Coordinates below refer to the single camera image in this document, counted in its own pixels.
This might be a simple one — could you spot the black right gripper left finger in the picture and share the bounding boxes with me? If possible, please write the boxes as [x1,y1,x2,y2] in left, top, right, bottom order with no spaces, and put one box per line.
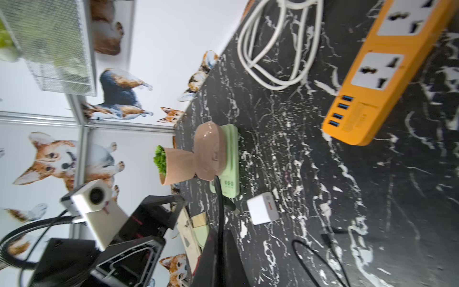
[191,230,219,287]

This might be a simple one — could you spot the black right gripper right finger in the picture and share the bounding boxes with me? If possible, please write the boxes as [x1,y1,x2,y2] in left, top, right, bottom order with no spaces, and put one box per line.
[223,230,250,287]

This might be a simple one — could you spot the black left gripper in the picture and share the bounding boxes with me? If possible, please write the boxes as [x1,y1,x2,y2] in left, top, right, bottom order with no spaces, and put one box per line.
[91,194,186,287]

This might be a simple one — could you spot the white USB charger adapter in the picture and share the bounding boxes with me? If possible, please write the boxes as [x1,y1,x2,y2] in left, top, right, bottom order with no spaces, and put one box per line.
[247,192,279,225]

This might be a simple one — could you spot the black USB charging cable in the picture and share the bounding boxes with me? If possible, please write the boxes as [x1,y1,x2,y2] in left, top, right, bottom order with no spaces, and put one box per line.
[213,175,352,287]

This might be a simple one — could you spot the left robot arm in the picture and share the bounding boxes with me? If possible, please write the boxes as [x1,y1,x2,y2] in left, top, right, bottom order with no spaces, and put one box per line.
[1,195,185,287]

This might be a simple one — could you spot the green electronic scale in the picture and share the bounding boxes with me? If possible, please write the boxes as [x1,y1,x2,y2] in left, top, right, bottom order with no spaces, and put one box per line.
[219,124,240,199]

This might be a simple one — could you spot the green dustpan brush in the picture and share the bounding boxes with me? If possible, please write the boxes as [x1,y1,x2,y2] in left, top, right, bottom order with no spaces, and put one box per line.
[176,208,210,273]

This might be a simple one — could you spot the pink pot green plant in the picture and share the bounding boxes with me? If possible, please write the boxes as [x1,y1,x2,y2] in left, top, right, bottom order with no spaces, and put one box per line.
[154,145,196,185]

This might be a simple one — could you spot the pink panda bowl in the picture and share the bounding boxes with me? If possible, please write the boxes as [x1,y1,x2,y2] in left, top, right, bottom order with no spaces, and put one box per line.
[194,121,227,181]

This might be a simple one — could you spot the orange power strip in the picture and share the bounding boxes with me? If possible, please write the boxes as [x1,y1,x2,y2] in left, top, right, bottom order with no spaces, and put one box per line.
[322,0,459,146]

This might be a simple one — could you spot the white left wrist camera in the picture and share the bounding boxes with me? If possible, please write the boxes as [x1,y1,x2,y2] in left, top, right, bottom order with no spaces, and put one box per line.
[60,179,129,251]

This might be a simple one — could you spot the aluminium frame post left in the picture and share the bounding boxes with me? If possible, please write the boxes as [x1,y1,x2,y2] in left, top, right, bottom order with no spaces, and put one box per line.
[66,0,137,237]

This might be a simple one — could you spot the white wire mesh basket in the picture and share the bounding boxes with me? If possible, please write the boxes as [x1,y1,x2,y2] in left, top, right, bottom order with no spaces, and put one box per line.
[1,1,97,96]

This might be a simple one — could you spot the white power strip cable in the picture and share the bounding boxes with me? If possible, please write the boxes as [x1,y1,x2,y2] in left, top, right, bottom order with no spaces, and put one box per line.
[237,0,324,91]

